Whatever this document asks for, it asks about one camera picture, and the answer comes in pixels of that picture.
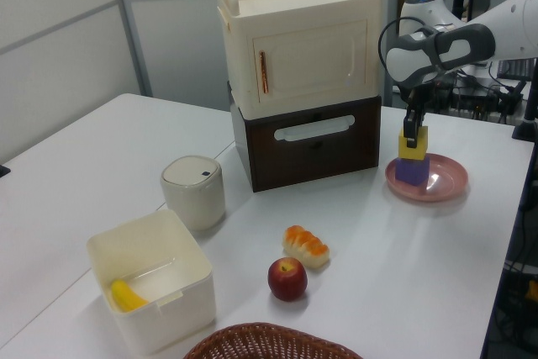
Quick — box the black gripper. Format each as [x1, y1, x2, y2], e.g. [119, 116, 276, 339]
[402, 83, 435, 150]

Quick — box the yellow cube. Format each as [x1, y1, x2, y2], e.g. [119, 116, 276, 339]
[397, 124, 430, 163]

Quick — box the purple cube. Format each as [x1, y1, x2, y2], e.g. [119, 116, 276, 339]
[395, 156, 431, 187]

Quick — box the pink plate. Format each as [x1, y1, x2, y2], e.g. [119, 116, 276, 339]
[385, 152, 470, 203]

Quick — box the dark brown drawer box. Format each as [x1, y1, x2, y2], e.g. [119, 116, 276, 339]
[229, 95, 382, 194]

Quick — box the black keyboard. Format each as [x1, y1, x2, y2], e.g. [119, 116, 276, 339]
[497, 58, 535, 81]

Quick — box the cream storage cabinet with door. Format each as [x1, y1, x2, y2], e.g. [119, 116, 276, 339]
[217, 0, 382, 120]

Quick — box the orange glazed toy bread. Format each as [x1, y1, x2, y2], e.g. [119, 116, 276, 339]
[282, 224, 331, 270]

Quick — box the red toy apple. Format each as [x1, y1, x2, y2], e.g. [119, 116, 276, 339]
[267, 256, 309, 303]

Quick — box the cream lidded canister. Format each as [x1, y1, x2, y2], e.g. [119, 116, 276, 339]
[160, 155, 227, 232]

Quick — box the brown wicker basket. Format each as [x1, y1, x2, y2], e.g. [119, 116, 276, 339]
[182, 322, 363, 359]

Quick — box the cream open plastic box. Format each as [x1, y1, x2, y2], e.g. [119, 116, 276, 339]
[86, 209, 216, 356]

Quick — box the yellow toy banana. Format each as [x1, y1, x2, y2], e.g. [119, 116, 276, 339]
[110, 278, 150, 313]

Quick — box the black electronics box with cables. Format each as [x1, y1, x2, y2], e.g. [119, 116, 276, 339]
[432, 69, 526, 121]

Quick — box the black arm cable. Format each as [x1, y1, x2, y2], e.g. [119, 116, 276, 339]
[377, 17, 436, 82]

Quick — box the grey partition frame post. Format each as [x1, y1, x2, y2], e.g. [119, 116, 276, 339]
[109, 0, 153, 98]

